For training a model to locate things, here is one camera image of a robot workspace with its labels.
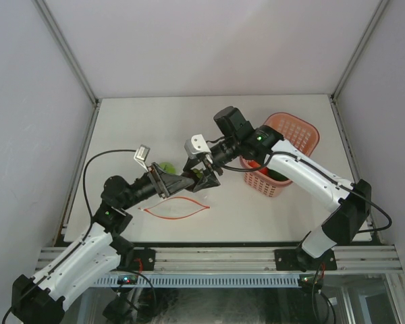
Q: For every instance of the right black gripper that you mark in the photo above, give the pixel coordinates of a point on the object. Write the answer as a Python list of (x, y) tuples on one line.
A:
[(208, 180)]

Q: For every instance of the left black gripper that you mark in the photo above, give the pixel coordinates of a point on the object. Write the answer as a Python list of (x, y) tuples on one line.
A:
[(167, 183)]

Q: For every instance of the black fake fruit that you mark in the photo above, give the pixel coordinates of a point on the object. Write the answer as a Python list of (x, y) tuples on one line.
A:
[(194, 174)]

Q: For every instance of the light green fake apple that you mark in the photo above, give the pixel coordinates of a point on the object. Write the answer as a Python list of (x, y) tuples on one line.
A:
[(167, 167)]

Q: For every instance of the clear zip top bag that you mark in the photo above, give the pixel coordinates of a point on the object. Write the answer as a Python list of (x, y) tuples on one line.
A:
[(177, 207)]

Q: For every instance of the red fake apple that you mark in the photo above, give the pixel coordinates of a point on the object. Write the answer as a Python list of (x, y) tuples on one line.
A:
[(255, 165)]

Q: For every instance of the dark green fake fruit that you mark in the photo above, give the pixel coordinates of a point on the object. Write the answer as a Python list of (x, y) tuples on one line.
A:
[(277, 176)]

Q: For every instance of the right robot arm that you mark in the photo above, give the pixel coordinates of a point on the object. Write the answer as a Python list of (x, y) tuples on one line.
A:
[(349, 204)]

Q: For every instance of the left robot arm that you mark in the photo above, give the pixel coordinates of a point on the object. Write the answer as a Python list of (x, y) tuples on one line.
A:
[(46, 296)]

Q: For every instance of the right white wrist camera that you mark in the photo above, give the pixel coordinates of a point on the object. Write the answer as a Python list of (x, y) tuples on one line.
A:
[(196, 147)]

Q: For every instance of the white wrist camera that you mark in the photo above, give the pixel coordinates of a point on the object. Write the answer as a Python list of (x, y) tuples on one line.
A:
[(141, 155), (196, 147)]

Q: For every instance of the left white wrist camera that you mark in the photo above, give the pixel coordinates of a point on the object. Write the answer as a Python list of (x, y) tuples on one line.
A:
[(141, 155)]

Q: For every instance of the grey slotted cable duct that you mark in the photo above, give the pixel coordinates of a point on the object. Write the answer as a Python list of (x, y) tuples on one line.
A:
[(198, 281)]

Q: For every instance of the right aluminium frame post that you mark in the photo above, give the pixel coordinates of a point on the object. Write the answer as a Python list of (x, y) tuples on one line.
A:
[(360, 47)]

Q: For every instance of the aluminium front rail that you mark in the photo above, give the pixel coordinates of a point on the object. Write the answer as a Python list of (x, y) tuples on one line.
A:
[(204, 260)]

